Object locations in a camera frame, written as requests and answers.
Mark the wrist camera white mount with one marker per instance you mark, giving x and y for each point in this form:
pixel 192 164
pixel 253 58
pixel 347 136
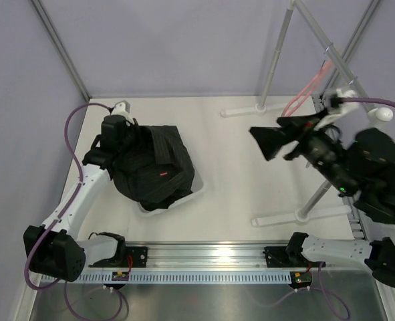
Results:
pixel 122 108
pixel 335 105

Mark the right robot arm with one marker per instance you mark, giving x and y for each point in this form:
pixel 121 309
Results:
pixel 366 170

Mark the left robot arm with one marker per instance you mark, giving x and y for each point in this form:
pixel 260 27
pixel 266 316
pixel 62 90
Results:
pixel 52 248

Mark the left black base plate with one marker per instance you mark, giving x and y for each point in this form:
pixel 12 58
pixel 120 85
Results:
pixel 136 256

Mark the dark striped shirt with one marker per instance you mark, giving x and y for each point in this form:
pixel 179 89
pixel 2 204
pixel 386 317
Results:
pixel 157 167

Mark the black shirt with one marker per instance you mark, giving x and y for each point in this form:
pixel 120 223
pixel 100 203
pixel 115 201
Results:
pixel 164 204

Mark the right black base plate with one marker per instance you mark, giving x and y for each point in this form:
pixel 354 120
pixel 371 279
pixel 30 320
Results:
pixel 284 257

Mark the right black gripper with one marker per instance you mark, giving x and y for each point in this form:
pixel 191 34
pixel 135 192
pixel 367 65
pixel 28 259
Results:
pixel 300 128

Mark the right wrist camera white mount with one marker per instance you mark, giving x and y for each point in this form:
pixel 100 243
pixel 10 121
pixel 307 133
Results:
pixel 335 105

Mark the white slotted cable duct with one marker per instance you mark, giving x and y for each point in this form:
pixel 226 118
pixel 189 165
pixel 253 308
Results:
pixel 184 277

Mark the aluminium rail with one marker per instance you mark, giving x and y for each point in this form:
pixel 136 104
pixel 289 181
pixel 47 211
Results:
pixel 197 255

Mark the clear plastic basket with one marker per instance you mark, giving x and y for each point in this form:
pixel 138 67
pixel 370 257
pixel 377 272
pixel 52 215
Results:
pixel 197 188

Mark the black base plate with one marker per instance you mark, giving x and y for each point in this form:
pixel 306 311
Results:
pixel 136 256
pixel 284 257

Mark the metal clothes rack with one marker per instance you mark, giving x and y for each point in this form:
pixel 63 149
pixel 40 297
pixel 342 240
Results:
pixel 340 69

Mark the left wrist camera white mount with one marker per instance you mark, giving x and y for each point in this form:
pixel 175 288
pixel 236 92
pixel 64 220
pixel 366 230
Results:
pixel 122 108

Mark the pink hanger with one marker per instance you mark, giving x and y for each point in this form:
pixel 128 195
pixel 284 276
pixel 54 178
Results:
pixel 308 90

